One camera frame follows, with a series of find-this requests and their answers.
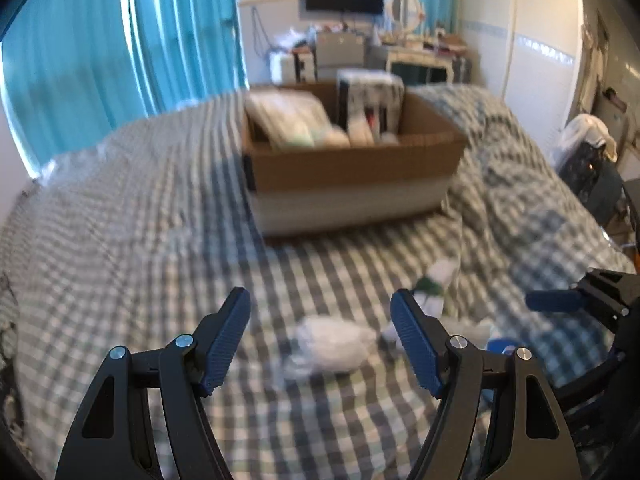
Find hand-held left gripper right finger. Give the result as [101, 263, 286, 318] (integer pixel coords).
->
[390, 288, 583, 480]

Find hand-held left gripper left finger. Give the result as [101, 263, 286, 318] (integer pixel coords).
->
[54, 287, 252, 480]

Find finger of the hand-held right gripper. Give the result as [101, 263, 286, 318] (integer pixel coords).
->
[550, 347, 632, 413]
[525, 268, 640, 333]

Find white cloth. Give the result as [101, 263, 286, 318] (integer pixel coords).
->
[272, 315, 377, 386]

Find brown cardboard box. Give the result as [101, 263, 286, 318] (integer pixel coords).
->
[241, 81, 468, 237]

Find white and green socks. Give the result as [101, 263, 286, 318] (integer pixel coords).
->
[412, 258, 461, 317]

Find white and blue packet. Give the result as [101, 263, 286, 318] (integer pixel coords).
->
[452, 317, 518, 358]

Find checked grey quilt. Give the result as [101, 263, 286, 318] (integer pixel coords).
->
[415, 84, 636, 386]

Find checked grey bed sheet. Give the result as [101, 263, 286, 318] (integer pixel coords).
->
[0, 91, 511, 480]

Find chair with piled clothes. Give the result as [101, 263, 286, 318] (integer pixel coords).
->
[555, 114, 626, 226]

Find white plastic package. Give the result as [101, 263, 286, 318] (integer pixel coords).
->
[245, 90, 351, 150]

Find dark patterned package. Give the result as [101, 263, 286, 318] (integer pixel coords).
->
[336, 68, 405, 146]

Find white wardrobe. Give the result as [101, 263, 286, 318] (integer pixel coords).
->
[460, 0, 586, 126]

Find white dressing table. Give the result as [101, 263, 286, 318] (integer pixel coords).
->
[372, 32, 473, 86]

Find grey storage box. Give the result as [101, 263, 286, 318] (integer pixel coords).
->
[315, 31, 368, 70]

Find blue curtain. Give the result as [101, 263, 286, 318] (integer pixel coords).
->
[0, 0, 248, 178]

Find white oval mirror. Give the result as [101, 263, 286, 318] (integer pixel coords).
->
[385, 0, 426, 36]

